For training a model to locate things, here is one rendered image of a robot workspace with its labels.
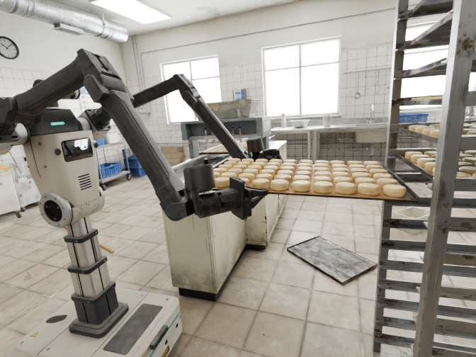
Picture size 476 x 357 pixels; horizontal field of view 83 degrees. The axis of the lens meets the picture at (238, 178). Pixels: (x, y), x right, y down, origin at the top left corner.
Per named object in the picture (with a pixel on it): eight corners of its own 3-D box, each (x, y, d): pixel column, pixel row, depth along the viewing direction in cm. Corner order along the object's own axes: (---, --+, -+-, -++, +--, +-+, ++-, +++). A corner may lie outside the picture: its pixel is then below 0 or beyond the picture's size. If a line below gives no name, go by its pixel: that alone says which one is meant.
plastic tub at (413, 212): (411, 220, 282) (413, 206, 278) (433, 227, 262) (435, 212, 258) (392, 227, 271) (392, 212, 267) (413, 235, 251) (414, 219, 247)
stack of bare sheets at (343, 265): (287, 250, 239) (287, 247, 238) (319, 238, 258) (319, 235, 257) (343, 285, 188) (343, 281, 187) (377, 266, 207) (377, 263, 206)
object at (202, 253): (212, 248, 252) (203, 154, 230) (247, 251, 241) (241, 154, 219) (173, 297, 188) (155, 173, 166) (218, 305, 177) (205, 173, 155)
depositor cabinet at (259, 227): (236, 202, 374) (232, 142, 353) (287, 205, 351) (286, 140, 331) (194, 246, 257) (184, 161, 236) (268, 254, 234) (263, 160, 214)
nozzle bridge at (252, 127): (200, 154, 267) (197, 120, 258) (272, 153, 244) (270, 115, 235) (184, 161, 236) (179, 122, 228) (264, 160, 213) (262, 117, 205)
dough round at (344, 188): (339, 195, 68) (340, 187, 68) (332, 189, 73) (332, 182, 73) (358, 194, 69) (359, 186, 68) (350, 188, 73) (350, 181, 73)
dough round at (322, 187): (313, 193, 71) (313, 185, 70) (312, 187, 75) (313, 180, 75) (333, 193, 69) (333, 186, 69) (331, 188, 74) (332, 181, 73)
